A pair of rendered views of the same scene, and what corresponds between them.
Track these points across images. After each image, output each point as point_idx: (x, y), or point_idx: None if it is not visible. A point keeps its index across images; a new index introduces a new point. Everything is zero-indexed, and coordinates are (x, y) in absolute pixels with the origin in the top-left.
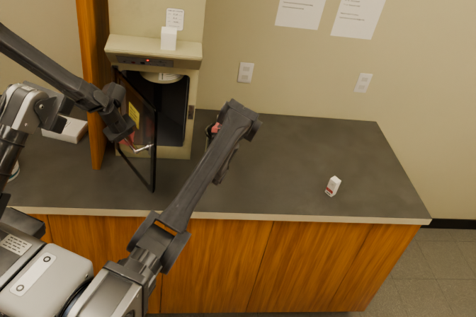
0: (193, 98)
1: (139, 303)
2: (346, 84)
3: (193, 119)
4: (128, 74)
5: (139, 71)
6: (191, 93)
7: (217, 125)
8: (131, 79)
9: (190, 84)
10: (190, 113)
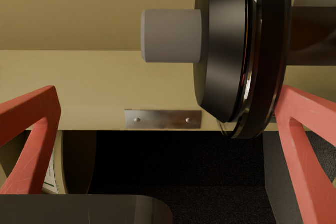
0: (91, 114)
1: None
2: None
3: (200, 111)
4: (128, 180)
5: (129, 149)
6: (65, 122)
7: (24, 166)
8: (143, 172)
9: (27, 129)
10: (169, 120)
